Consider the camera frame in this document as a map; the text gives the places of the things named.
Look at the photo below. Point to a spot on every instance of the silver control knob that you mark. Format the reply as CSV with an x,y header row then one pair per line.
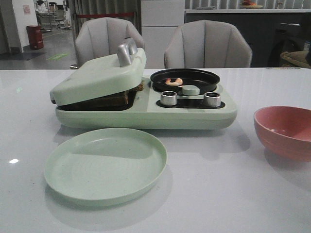
x,y
212,99
168,98

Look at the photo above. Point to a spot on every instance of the white cabinet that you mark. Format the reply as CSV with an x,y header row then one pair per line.
x,y
159,19

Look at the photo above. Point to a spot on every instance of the right grey chair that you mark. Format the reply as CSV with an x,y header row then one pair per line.
x,y
207,44

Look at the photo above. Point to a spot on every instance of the light green plate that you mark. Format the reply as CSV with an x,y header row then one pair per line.
x,y
106,167

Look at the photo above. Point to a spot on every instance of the right silver control knob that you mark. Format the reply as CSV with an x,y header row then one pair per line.
x,y
212,99

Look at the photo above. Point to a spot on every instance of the orange shrimp pieces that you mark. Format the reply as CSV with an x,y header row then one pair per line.
x,y
176,82

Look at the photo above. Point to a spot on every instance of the left silver control knob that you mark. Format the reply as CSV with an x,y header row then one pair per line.
x,y
168,98

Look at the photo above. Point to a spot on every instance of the black round frying pan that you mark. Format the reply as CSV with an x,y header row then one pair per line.
x,y
206,81

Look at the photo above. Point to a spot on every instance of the fruit plate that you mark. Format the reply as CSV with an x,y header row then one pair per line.
x,y
248,4

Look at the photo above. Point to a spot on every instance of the grey chair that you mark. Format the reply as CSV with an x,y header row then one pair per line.
x,y
101,37
207,44

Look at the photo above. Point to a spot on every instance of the red trash bin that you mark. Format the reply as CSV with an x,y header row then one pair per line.
x,y
35,37

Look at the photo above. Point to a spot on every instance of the green breakfast maker base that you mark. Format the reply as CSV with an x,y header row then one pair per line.
x,y
146,114

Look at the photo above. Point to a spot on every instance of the green breakfast maker lid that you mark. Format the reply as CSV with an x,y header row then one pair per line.
x,y
102,76

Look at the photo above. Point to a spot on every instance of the left grey chair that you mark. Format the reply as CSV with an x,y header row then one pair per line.
x,y
101,37

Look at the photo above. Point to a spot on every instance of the pink bowl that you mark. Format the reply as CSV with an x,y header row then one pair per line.
x,y
285,130

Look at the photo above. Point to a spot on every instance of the dark grey counter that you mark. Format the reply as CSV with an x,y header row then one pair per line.
x,y
256,25

